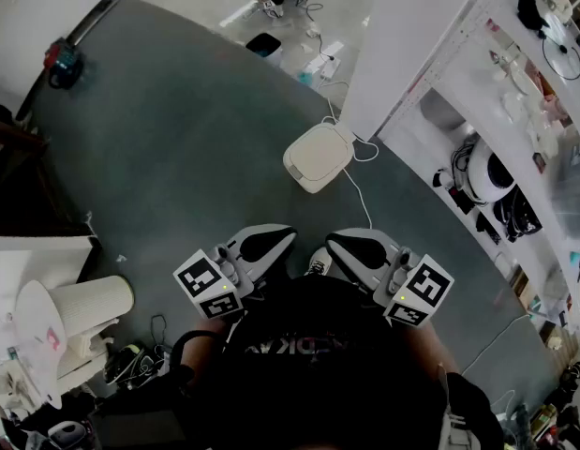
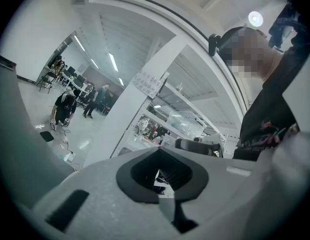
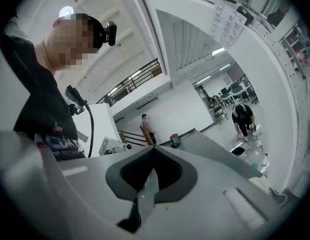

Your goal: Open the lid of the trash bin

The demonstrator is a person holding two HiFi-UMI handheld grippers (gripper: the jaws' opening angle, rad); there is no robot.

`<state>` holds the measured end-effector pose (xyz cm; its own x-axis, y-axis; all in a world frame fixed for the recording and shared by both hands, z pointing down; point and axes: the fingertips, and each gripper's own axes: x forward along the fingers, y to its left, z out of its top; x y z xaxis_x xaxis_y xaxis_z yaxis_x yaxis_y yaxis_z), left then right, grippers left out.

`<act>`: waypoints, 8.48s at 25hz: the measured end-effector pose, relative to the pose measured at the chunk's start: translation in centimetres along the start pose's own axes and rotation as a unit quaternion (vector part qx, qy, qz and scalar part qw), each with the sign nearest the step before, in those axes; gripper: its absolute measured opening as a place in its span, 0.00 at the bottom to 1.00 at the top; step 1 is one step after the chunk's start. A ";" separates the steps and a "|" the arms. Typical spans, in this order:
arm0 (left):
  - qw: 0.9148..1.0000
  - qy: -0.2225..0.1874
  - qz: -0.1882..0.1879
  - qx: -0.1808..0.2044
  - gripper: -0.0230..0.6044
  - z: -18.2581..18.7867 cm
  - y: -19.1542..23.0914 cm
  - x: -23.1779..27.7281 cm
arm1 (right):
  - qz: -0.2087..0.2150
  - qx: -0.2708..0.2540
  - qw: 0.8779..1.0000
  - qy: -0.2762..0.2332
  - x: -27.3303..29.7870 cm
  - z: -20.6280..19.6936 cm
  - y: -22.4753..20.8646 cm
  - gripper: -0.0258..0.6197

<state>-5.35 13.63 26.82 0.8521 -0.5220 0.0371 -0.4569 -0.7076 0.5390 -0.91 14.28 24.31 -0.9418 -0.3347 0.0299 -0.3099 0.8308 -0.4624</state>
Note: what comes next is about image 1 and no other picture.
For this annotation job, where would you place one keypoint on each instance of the white desk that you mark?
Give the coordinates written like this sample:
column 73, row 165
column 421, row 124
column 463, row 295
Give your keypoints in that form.
column 32, row 256

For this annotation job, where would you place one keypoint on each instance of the white cylindrical paper roll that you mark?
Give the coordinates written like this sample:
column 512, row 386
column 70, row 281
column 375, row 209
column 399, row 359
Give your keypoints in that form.
column 93, row 303

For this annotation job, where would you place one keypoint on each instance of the person's right white shoe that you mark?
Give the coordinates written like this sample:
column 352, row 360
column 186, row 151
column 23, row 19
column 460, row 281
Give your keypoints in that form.
column 320, row 261

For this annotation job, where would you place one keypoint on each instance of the cream lidded trash bin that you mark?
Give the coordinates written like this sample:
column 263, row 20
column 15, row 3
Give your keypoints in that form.
column 317, row 155

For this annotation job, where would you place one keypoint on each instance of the white power strip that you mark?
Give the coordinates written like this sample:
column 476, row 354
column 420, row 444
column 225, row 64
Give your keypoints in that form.
column 328, row 69

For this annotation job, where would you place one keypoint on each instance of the red and blue power tool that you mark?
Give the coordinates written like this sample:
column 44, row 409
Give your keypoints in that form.
column 64, row 64

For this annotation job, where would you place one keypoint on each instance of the person's black shirt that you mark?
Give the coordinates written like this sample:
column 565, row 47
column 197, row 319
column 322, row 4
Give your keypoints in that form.
column 317, row 368

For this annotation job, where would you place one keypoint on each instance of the person's left forearm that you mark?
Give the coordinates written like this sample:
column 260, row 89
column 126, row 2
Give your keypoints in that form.
column 200, row 349

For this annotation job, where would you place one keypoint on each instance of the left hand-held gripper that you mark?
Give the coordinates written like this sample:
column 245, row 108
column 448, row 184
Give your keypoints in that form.
column 233, row 256

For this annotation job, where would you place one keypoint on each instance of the black bag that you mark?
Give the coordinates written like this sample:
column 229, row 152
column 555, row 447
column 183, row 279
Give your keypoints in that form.
column 530, row 12

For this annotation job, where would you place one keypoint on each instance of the small white and black device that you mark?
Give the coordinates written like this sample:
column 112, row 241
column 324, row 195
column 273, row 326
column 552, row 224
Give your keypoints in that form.
column 443, row 179

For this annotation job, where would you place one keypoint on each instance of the round white appliance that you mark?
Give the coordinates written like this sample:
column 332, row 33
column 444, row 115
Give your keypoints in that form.
column 481, row 171

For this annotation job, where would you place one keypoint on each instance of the teal crumpled item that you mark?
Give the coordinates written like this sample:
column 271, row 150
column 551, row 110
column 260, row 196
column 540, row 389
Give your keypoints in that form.
column 306, row 77

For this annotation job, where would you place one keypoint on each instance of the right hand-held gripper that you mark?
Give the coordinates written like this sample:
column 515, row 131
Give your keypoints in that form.
column 392, row 270

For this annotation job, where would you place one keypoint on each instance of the white shelf unit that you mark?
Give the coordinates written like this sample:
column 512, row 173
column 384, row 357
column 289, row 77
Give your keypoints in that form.
column 458, row 64

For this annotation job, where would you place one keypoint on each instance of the person's right forearm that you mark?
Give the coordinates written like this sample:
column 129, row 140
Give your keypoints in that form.
column 430, row 349

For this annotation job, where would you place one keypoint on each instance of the round black-rimmed lid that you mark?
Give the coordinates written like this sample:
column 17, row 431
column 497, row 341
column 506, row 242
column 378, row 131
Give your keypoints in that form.
column 562, row 59

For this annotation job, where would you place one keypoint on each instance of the dark wooden furniture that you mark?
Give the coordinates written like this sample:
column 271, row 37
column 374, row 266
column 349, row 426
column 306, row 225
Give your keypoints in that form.
column 22, row 181

